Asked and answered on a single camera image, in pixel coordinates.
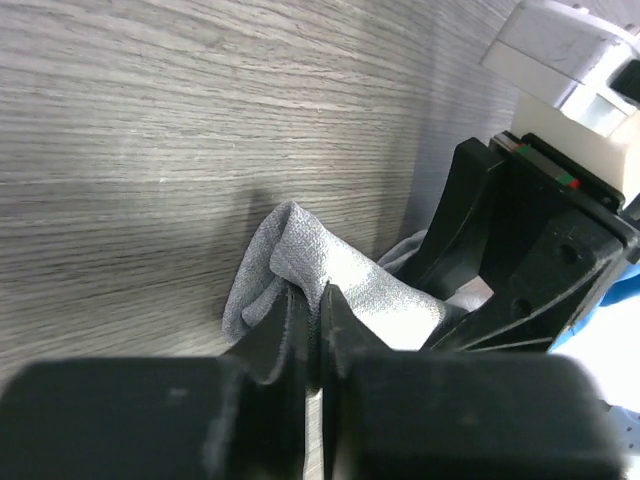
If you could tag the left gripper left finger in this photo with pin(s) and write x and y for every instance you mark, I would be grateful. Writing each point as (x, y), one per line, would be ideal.
(239, 415)

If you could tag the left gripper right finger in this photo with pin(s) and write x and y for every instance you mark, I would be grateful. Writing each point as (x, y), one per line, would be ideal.
(389, 414)

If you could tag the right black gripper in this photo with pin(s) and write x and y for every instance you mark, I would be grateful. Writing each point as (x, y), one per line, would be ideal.
(572, 262)

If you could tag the grey cloth napkin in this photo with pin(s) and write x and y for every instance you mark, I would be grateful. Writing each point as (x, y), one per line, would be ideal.
(292, 247)

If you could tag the blue cloth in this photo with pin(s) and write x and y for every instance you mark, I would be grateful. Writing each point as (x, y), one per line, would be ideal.
(626, 286)

